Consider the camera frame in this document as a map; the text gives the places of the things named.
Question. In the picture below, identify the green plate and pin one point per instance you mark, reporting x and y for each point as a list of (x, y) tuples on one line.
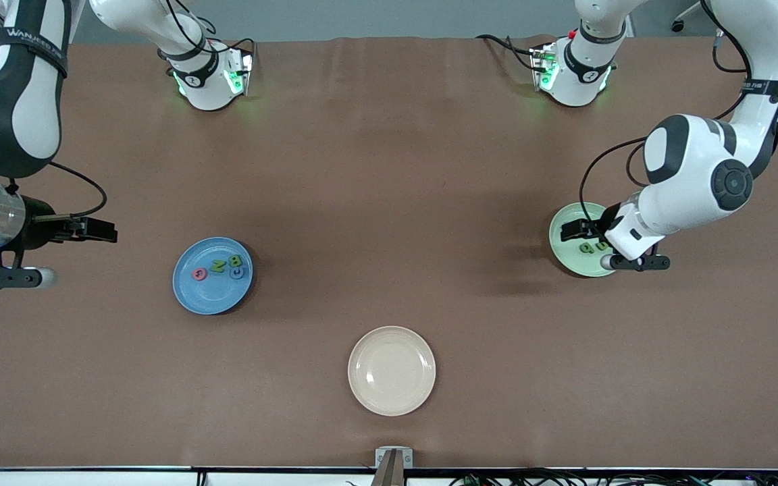
[(568, 260)]

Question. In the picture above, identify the office chair caster leg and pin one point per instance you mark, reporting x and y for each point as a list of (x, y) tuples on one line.
[(678, 25)]

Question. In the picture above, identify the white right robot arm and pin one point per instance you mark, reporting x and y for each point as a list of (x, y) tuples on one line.
[(31, 115)]

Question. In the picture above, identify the green letter B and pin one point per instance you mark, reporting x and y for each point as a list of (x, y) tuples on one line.
[(236, 260)]

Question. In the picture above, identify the blue plate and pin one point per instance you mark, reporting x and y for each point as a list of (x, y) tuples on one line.
[(206, 297)]

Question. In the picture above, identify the blue letter G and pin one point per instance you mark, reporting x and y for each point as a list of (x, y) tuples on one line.
[(238, 272)]

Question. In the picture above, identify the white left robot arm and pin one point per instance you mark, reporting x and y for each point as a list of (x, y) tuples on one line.
[(686, 169)]

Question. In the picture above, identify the red letter Q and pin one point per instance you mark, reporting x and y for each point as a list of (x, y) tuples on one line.
[(198, 273)]

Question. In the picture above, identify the brown table cover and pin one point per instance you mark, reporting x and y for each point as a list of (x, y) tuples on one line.
[(389, 135)]

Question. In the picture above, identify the green letter q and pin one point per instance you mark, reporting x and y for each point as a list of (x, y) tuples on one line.
[(585, 248)]

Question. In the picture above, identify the beige plate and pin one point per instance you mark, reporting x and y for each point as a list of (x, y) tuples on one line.
[(392, 371)]

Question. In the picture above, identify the green letter N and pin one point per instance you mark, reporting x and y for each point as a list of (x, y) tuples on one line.
[(217, 265)]

